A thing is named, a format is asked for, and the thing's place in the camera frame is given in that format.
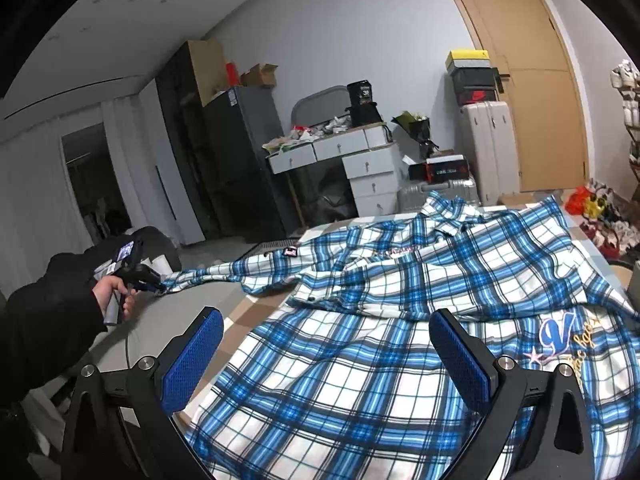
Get blue white plaid shirt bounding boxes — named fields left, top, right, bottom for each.
left=159, top=190, right=640, bottom=480

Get black sleeved left forearm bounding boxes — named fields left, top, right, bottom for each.
left=1, top=252, right=106, bottom=404

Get person's left hand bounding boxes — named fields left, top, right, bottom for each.
left=92, top=275, right=137, bottom=320

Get plaid brown blue bedsheet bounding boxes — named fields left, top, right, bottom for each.
left=171, top=204, right=640, bottom=430

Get shoes on floor pile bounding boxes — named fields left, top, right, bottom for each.
left=564, top=179, right=639, bottom=264

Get tall dark wardrobe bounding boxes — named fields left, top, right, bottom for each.
left=155, top=39, right=228, bottom=240

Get silver flat suitcase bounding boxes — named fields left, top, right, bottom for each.
left=397, top=178, right=480, bottom=214

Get black red shoe box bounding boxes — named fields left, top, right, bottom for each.
left=408, top=154, right=471, bottom=184

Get open cardboard box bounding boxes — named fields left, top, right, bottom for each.
left=241, top=64, right=278, bottom=88

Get grey oval mirror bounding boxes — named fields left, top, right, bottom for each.
left=291, top=86, right=350, bottom=127

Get white upright suitcase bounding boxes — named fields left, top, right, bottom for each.
left=459, top=101, right=521, bottom=206

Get white drawer desk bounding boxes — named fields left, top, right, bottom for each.
left=267, top=122, right=408, bottom=217

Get dark flower bouquet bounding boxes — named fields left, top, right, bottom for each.
left=392, top=110, right=439, bottom=159

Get black hat box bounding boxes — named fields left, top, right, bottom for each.
left=346, top=79, right=382, bottom=128

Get stacked shoe boxes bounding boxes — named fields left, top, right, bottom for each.
left=446, top=49, right=498, bottom=106

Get wooden shoe rack with shoes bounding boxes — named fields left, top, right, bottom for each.
left=610, top=60, right=640, bottom=181

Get wooden door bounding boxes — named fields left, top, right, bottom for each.
left=454, top=0, right=589, bottom=192

